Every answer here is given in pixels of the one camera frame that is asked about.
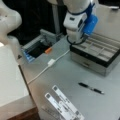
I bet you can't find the upper metal ruler strip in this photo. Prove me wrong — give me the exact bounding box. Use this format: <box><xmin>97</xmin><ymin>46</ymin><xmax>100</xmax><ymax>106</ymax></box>
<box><xmin>52</xmin><ymin>85</ymin><xmax>84</xmax><ymax>120</ymax></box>

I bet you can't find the clear plastic ruler strip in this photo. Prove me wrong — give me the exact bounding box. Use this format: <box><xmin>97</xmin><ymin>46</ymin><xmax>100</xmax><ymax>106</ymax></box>
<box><xmin>41</xmin><ymin>106</ymin><xmax>61</xmax><ymax>120</ymax></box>

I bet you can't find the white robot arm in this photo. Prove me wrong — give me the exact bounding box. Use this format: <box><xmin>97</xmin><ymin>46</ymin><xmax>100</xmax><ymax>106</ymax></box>
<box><xmin>47</xmin><ymin>0</ymin><xmax>98</xmax><ymax>45</ymax></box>

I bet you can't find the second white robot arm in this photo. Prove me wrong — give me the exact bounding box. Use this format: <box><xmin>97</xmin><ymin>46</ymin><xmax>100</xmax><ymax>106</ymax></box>
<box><xmin>0</xmin><ymin>0</ymin><xmax>22</xmax><ymax>59</ymax></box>

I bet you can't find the wooden shelf block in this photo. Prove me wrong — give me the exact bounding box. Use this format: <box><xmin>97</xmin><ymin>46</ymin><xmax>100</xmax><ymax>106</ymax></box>
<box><xmin>0</xmin><ymin>45</ymin><xmax>40</xmax><ymax>120</ymax></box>

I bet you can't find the black pen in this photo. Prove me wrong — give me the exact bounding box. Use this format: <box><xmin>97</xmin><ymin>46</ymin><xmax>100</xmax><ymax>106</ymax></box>
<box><xmin>78</xmin><ymin>83</ymin><xmax>104</xmax><ymax>95</ymax></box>

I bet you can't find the black and grey storage box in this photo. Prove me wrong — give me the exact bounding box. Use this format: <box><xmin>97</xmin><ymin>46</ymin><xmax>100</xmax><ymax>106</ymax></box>
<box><xmin>70</xmin><ymin>33</ymin><xmax>120</xmax><ymax>76</ymax></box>

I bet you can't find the small orange object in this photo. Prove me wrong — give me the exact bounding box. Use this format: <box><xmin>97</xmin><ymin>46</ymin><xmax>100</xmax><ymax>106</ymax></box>
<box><xmin>45</xmin><ymin>48</ymin><xmax>52</xmax><ymax>54</ymax></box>

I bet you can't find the black tray with blue edge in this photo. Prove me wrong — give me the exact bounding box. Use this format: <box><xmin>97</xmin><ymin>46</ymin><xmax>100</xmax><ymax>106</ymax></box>
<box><xmin>22</xmin><ymin>29</ymin><xmax>61</xmax><ymax>62</ymax></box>

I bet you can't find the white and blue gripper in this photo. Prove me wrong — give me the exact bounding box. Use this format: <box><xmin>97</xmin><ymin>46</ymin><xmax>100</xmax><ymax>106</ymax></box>
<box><xmin>63</xmin><ymin>3</ymin><xmax>98</xmax><ymax>45</ymax></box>

